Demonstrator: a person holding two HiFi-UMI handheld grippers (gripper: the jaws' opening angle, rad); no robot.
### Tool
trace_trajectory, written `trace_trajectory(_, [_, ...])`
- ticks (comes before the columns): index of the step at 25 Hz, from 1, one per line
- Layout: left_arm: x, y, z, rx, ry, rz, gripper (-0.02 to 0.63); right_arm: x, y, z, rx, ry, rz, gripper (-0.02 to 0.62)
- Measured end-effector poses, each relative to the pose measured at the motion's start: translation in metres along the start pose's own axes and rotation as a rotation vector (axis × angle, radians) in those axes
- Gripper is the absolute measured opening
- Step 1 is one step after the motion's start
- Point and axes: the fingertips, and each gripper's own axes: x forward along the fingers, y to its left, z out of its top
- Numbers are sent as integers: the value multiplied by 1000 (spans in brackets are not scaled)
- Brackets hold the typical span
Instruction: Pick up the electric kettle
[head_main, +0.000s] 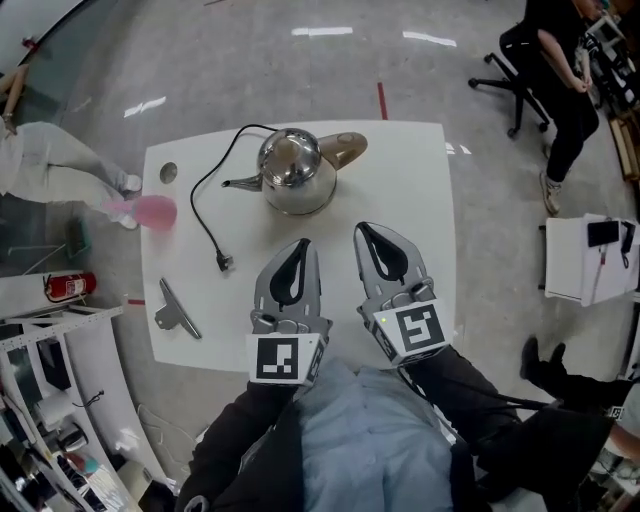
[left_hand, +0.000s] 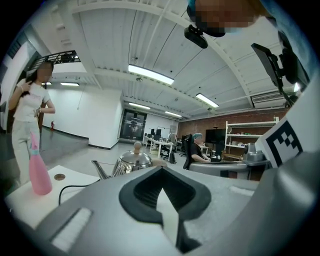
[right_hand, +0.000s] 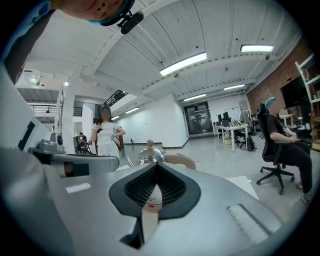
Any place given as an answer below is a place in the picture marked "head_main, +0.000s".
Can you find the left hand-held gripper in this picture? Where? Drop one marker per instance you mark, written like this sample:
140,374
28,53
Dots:
277,355

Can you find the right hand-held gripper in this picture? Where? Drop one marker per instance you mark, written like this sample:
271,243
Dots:
417,327

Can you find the silver electric kettle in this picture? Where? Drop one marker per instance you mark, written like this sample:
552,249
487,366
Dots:
297,170

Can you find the person's left forearm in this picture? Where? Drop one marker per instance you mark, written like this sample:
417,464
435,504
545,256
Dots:
240,440

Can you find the person's right forearm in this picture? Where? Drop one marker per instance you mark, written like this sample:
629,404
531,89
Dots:
460,395

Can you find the large metal clip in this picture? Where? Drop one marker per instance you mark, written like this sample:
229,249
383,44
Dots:
172,312

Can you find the pink plastic cup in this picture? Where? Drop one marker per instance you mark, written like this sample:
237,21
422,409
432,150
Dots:
156,212

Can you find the person's light blue shirt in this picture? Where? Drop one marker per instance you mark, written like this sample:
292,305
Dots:
370,440

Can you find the small white table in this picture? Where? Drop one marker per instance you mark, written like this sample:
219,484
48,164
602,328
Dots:
570,270

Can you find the green broom head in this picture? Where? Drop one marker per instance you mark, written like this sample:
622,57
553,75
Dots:
79,237

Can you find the black office chair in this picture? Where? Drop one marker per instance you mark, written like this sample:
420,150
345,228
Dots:
520,95

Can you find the red fire extinguisher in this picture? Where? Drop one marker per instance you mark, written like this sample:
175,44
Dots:
70,286

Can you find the black smartphone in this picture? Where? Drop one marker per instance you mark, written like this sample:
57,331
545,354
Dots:
603,233

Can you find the black handheld device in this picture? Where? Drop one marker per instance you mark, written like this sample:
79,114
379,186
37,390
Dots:
626,240

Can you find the white metal shelf rack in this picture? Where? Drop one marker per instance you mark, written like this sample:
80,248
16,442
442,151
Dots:
45,325

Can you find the wooden crate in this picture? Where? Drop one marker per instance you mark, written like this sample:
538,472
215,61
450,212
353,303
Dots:
625,145

